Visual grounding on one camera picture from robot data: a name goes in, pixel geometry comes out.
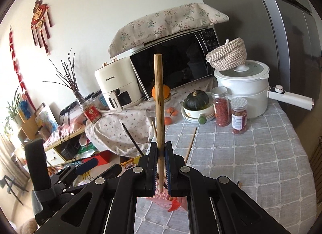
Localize dark green squash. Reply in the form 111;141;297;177
185;90;210;111

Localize red hanging string ornament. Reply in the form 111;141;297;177
9;25;37;111

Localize glass jar black lid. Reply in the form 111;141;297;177
91;90;109;111

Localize wooden shelf unit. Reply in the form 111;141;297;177
19;103;88;166

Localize black door microwave oven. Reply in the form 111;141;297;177
129;26;219;98

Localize green potted plant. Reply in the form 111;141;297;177
4;87;26;134

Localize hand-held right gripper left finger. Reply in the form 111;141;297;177
33;141;159;234

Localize orange fruit with stem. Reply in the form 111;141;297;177
151;84;171;100

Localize glass jar red label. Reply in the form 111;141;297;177
80;100;102;124

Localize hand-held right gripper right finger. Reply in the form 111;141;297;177
165;141;290;234

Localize bare twigs in vase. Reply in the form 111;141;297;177
42;49;87;106

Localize grey refrigerator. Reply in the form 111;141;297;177
186;0;322;134

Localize red knot wall ornament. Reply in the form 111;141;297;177
31;0;53;56

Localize black chopstick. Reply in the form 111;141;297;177
122;123;145;157

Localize white electric cooking pot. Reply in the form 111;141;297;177
214;60;314;119

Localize white ceramic bowl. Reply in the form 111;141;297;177
182;92;214;119

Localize light round wooden chopstick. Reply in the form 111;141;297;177
154;53;165;193

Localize red cardboard box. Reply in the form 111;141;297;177
91;154;109;167

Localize white small-print floral cloth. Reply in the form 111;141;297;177
85;78;219;157

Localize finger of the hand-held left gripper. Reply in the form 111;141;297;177
60;164;123;194
54;158;99;181

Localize pink cutout utensil holder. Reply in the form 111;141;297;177
144;190;188;212

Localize woven rope basket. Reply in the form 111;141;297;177
206;38;247;71

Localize short jar of red dates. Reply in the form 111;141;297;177
230;97;248;135

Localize cream air fryer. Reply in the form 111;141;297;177
95;56;144;112

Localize brown wooden chopstick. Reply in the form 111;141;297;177
184;127;198;164

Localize red plastic spoon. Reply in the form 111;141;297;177
167;197;182;212

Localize colourful snack packet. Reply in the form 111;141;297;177
121;158;135;169

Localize black folding chair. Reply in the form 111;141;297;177
0;174;29;205

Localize glass pot lid white knob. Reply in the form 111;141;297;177
214;60;269;78

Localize tall jar of goji berries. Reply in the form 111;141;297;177
211;86;231;127

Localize beige floral cover cloth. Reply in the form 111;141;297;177
108;3;230;58

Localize white ceramic plate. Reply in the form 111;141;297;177
181;108;215;124

